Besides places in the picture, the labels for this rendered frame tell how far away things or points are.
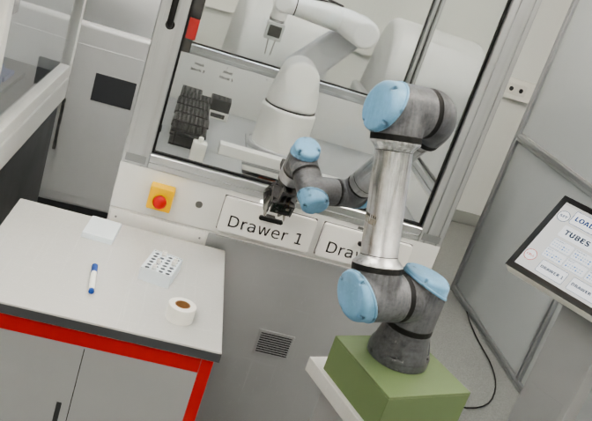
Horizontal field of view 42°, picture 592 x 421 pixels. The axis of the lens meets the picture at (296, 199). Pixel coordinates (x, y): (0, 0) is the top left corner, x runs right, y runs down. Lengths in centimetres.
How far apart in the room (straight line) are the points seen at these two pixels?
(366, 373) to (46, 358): 75
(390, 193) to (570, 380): 113
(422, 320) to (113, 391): 76
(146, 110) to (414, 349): 102
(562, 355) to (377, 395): 97
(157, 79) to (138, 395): 87
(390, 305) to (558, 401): 104
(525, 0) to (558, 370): 114
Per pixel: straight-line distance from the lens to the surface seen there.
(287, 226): 234
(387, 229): 169
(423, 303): 177
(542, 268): 250
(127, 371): 191
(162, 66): 222
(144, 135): 228
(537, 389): 266
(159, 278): 205
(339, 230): 237
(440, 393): 183
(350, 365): 184
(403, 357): 183
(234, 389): 264
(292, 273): 243
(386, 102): 167
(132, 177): 232
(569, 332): 257
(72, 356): 191
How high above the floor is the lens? 172
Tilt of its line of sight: 19 degrees down
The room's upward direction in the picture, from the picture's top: 19 degrees clockwise
